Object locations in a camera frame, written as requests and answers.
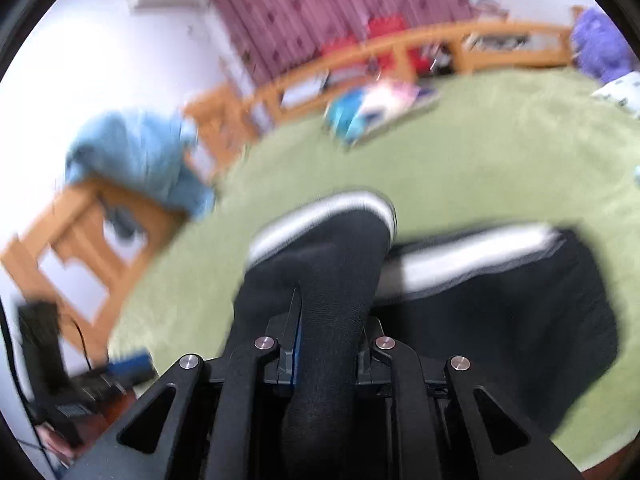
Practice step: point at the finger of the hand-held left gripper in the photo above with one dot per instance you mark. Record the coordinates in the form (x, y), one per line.
(130, 365)

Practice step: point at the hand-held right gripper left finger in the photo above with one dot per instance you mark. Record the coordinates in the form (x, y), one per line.
(296, 360)

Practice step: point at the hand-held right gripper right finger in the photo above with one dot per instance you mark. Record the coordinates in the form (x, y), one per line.
(370, 355)

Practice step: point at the black pants with white stripes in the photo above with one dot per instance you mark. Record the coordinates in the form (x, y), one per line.
(340, 260)

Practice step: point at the light blue fleece garment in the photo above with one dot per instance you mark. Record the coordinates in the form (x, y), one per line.
(135, 150)

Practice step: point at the green fleece blanket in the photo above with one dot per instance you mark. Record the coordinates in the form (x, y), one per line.
(500, 160)

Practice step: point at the geometric print pillow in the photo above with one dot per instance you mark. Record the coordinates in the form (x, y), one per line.
(370, 107)

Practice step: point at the maroon striped curtain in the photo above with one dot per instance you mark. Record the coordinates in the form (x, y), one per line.
(325, 5)

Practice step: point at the white floral pillow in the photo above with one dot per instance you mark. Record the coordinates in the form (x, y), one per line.
(622, 90)

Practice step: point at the pile of cardboard clutter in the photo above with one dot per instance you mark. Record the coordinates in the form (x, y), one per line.
(487, 5)

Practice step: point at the purple plush toy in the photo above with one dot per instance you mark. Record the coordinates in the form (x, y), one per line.
(600, 45)

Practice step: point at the wooden bed frame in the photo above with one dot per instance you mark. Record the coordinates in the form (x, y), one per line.
(220, 115)

